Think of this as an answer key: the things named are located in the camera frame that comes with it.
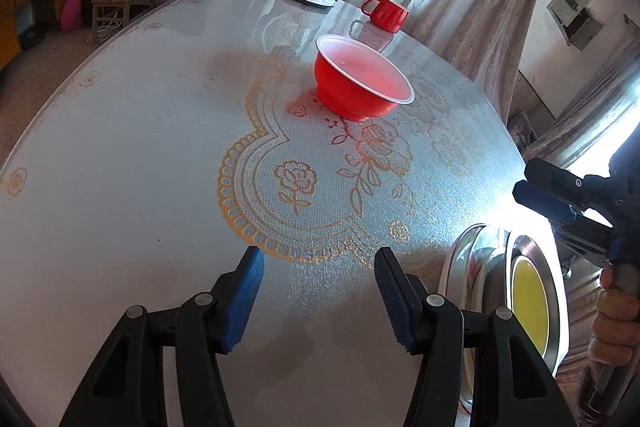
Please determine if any stainless steel bowl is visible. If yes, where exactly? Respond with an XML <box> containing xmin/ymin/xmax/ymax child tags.
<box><xmin>506</xmin><ymin>232</ymin><xmax>570</xmax><ymax>375</ymax></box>

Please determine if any wooden desk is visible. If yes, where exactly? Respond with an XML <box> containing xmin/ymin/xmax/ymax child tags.
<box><xmin>0</xmin><ymin>0</ymin><xmax>67</xmax><ymax>68</ymax></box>

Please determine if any right hand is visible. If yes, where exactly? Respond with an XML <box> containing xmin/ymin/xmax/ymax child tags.
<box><xmin>588</xmin><ymin>267</ymin><xmax>639</xmax><ymax>369</ymax></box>

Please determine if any red plastic bowl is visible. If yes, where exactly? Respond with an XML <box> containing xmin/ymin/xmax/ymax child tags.
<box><xmin>314</xmin><ymin>35</ymin><xmax>414</xmax><ymax>121</ymax></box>

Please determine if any yellow plastic bowl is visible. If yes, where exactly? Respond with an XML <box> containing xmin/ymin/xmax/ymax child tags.
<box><xmin>511</xmin><ymin>256</ymin><xmax>549</xmax><ymax>355</ymax></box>

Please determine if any red mug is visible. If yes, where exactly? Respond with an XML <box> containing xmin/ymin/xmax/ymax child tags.
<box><xmin>360</xmin><ymin>0</ymin><xmax>409</xmax><ymax>34</ymax></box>

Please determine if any wall electrical box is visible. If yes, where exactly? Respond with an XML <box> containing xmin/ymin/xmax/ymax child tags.
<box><xmin>547</xmin><ymin>0</ymin><xmax>604</xmax><ymax>51</ymax></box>

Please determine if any pink bag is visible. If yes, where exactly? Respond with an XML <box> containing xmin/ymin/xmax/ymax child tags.
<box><xmin>60</xmin><ymin>0</ymin><xmax>82</xmax><ymax>32</ymax></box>

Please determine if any purple floral white plate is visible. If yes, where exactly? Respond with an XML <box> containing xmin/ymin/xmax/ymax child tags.
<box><xmin>438</xmin><ymin>223</ymin><xmax>511</xmax><ymax>313</ymax></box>

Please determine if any side window curtain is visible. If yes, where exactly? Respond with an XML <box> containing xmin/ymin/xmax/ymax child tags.
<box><xmin>522</xmin><ymin>24</ymin><xmax>639</xmax><ymax>168</ymax></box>

